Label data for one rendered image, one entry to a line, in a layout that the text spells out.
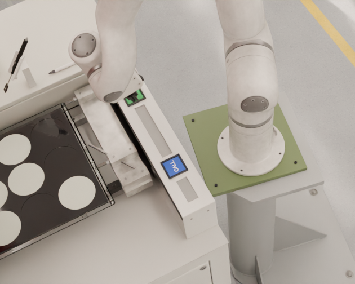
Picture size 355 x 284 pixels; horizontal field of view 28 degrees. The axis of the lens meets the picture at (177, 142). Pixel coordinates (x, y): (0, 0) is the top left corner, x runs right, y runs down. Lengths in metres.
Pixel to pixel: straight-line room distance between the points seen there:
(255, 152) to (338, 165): 1.06
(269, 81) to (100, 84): 0.38
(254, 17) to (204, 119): 0.61
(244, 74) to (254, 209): 0.67
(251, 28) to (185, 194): 0.49
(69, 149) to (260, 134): 0.54
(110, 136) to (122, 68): 0.48
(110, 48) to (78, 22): 0.64
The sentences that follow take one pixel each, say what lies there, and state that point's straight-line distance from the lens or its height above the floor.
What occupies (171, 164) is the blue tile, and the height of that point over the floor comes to 0.96.
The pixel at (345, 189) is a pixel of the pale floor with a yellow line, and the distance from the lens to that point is 2.90.
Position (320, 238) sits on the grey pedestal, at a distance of 2.78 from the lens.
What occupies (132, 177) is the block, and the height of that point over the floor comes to 0.91.
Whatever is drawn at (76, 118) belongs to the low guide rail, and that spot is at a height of 0.85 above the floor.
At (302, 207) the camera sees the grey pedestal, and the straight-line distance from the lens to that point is 2.84.
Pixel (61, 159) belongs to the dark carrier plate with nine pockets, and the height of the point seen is 0.90.
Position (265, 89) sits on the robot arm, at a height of 1.24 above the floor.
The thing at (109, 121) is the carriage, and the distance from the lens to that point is 2.04.
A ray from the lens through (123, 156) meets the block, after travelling 1.94.
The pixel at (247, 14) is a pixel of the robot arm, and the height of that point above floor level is 1.42.
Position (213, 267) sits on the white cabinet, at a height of 0.70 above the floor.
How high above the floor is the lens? 2.57
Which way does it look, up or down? 59 degrees down
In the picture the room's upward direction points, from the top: 10 degrees counter-clockwise
